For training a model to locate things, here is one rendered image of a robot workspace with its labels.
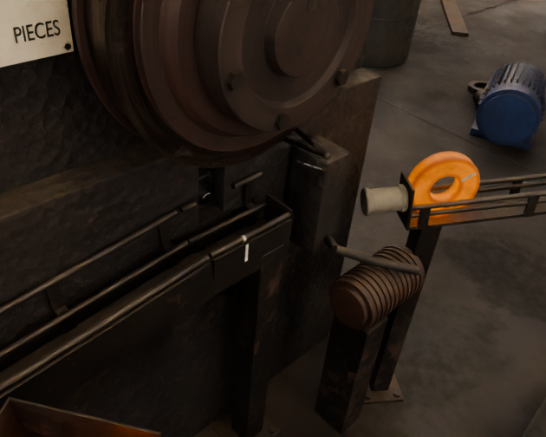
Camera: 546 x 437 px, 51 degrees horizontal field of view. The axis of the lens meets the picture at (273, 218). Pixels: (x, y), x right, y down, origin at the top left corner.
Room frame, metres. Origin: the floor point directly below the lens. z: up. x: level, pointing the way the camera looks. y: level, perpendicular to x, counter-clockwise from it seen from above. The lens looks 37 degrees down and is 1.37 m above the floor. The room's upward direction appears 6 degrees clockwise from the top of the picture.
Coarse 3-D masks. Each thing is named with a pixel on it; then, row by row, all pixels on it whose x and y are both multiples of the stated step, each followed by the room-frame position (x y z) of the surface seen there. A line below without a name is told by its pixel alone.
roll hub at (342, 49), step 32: (224, 0) 0.64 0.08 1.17; (256, 0) 0.68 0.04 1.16; (288, 0) 0.70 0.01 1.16; (320, 0) 0.73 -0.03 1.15; (352, 0) 0.80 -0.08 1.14; (224, 32) 0.63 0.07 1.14; (256, 32) 0.68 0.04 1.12; (288, 32) 0.69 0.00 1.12; (320, 32) 0.74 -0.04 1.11; (352, 32) 0.80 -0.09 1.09; (224, 64) 0.63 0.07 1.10; (256, 64) 0.68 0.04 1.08; (288, 64) 0.70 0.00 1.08; (320, 64) 0.77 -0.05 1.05; (352, 64) 0.81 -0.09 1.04; (224, 96) 0.64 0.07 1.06; (256, 96) 0.67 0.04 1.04; (288, 96) 0.73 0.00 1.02; (320, 96) 0.76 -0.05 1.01; (256, 128) 0.67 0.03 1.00; (288, 128) 0.72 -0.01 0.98
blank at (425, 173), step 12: (432, 156) 1.04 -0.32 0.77; (444, 156) 1.03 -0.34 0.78; (456, 156) 1.03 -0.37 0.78; (420, 168) 1.02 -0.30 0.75; (432, 168) 1.02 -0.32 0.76; (444, 168) 1.02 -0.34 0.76; (456, 168) 1.03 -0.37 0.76; (468, 168) 1.03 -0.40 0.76; (420, 180) 1.01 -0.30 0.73; (432, 180) 1.02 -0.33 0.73; (456, 180) 1.05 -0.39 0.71; (468, 180) 1.03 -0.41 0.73; (420, 192) 1.01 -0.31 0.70; (444, 192) 1.05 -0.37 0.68; (456, 192) 1.03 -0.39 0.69; (468, 192) 1.03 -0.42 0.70; (420, 204) 1.01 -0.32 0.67; (432, 216) 1.02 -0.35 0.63; (444, 216) 1.03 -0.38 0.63
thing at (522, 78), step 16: (512, 64) 2.85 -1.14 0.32; (528, 64) 2.86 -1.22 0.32; (496, 80) 2.71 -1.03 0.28; (512, 80) 2.63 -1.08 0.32; (528, 80) 2.66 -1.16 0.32; (544, 80) 2.78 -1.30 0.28; (496, 96) 2.51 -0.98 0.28; (512, 96) 2.48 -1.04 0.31; (528, 96) 2.47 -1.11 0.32; (544, 96) 2.62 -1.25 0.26; (480, 112) 2.54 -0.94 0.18; (496, 112) 2.49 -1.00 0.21; (512, 112) 2.47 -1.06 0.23; (528, 112) 2.44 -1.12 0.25; (544, 112) 2.56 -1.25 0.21; (480, 128) 2.53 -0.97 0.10; (496, 128) 2.48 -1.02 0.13; (512, 128) 2.46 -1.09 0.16; (528, 128) 2.43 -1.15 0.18; (512, 144) 2.47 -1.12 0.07; (528, 144) 2.54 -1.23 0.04
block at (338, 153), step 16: (320, 144) 1.00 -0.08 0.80; (320, 160) 0.94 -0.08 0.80; (336, 160) 0.95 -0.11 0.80; (304, 176) 0.96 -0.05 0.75; (320, 176) 0.93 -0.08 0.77; (336, 176) 0.95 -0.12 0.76; (288, 192) 0.99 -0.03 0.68; (304, 192) 0.95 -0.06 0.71; (320, 192) 0.93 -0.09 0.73; (336, 192) 0.96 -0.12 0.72; (304, 208) 0.95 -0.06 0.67; (320, 208) 0.93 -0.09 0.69; (336, 208) 0.96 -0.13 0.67; (304, 224) 0.95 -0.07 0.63; (320, 224) 0.93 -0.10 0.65; (336, 224) 0.97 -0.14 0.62; (304, 240) 0.94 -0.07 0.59; (320, 240) 0.93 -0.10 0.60
